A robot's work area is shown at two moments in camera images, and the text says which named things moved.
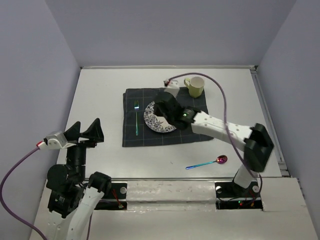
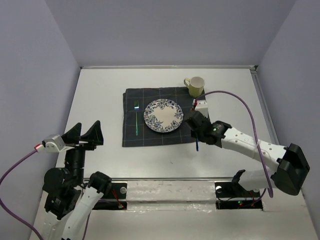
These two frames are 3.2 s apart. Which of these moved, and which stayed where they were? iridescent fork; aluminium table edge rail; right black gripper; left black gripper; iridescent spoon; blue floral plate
Moved: iridescent spoon; right black gripper
Stayed: aluminium table edge rail; blue floral plate; iridescent fork; left black gripper
